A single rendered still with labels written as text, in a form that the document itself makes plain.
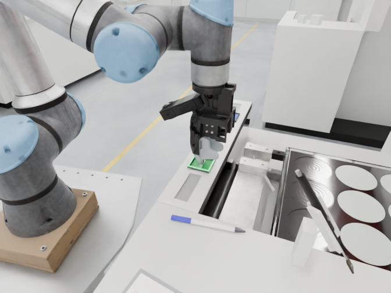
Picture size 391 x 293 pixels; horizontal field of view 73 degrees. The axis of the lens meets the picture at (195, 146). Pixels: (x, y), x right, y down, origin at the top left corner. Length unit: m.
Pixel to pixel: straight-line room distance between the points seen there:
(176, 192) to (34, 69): 0.39
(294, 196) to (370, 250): 0.18
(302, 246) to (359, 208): 0.31
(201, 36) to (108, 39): 0.18
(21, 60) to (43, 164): 0.21
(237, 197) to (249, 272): 0.26
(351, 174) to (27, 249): 0.80
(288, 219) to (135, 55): 0.47
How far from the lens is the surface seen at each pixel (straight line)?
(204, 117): 0.54
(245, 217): 0.65
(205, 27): 0.48
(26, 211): 0.67
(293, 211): 0.66
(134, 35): 0.36
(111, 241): 0.70
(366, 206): 0.75
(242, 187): 0.72
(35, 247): 0.68
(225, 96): 0.52
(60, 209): 0.68
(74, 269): 0.68
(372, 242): 0.68
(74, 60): 3.96
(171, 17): 0.49
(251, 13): 8.66
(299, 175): 0.37
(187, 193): 0.58
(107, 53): 0.37
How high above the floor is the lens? 1.37
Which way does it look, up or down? 35 degrees down
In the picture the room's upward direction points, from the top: straight up
